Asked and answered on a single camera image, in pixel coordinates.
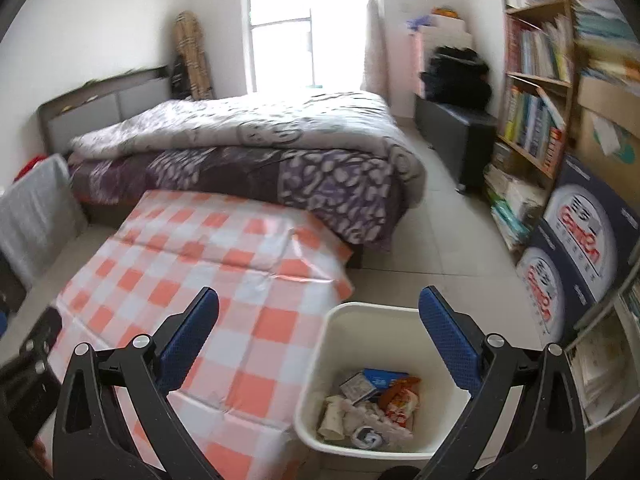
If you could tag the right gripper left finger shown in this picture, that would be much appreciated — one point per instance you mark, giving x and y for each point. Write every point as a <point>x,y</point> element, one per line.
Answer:
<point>180,338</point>

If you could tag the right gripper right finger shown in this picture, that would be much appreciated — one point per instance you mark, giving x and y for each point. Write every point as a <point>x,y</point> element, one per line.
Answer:
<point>454,346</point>

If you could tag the blue carton box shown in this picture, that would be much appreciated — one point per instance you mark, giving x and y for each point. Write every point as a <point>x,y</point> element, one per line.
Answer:
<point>382,379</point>

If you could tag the red snack packet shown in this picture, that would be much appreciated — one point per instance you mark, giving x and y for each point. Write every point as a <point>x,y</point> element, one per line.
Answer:
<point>399,401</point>

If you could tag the orange white checkered tablecloth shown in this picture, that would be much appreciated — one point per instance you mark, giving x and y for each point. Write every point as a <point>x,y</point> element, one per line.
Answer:
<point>277,272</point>

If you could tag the white plastic waste basket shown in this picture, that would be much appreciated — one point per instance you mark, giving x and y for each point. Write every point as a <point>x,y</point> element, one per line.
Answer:
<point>355,336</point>

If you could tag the small printed packet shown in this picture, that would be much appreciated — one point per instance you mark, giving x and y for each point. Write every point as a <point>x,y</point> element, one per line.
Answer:
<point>357,388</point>

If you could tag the grey checked cushion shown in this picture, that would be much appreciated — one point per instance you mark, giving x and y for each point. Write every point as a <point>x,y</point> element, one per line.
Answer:
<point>39,217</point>

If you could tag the navy GanGen cardboard box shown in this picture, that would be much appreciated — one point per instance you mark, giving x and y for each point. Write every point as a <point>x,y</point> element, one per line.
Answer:
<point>597,228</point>

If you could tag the black cabinet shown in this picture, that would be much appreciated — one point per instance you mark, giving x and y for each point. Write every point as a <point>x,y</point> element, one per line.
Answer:
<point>463,140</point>

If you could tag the grey bed headboard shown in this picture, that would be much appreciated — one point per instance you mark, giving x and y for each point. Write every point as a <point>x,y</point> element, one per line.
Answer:
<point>98,104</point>

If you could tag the black clothes pile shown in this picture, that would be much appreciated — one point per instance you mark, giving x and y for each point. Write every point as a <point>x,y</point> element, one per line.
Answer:
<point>457,77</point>

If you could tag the pink drawer cabinet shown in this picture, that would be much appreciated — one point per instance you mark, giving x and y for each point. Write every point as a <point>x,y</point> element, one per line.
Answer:
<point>424,39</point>

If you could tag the wooden bookshelf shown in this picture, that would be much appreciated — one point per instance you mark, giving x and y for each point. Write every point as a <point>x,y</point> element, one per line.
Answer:
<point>540,83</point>

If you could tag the window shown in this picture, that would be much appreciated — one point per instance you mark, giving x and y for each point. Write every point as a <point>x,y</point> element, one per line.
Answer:
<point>303,44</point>

